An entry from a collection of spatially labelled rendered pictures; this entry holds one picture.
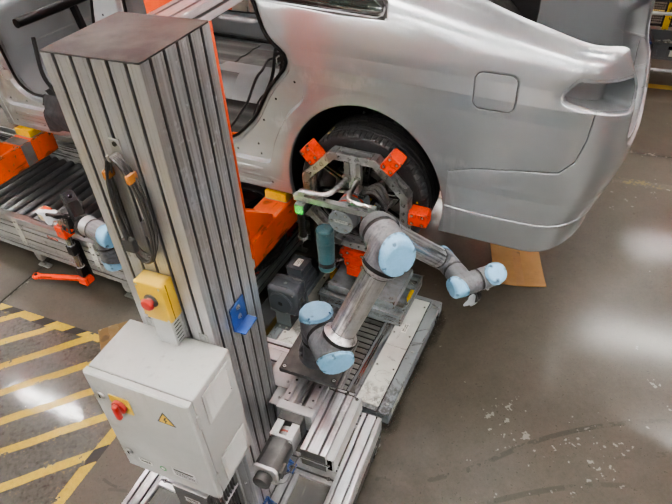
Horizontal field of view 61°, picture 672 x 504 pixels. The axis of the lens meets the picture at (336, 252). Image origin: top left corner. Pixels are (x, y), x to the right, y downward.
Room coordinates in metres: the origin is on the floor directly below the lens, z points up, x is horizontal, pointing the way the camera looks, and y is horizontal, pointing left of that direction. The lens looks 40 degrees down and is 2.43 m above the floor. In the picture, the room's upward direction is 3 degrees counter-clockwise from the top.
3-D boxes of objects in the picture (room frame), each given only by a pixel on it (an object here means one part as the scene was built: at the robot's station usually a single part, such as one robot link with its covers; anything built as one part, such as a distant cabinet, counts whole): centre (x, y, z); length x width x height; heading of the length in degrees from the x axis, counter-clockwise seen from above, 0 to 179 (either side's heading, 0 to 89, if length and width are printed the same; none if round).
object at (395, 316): (2.39, -0.19, 0.13); 0.50 x 0.36 x 0.10; 62
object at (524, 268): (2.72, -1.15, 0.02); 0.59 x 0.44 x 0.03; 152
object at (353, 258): (2.28, -0.13, 0.48); 0.16 x 0.12 x 0.17; 152
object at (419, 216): (2.10, -0.39, 0.85); 0.09 x 0.08 x 0.07; 62
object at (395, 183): (2.24, -0.11, 0.85); 0.54 x 0.07 x 0.54; 62
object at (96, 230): (1.62, 0.82, 1.21); 0.11 x 0.08 x 0.09; 51
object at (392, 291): (2.39, -0.19, 0.32); 0.40 x 0.30 x 0.28; 62
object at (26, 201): (3.11, 1.42, 0.14); 2.47 x 0.85 x 0.27; 62
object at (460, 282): (1.41, -0.42, 1.08); 0.11 x 0.11 x 0.08; 19
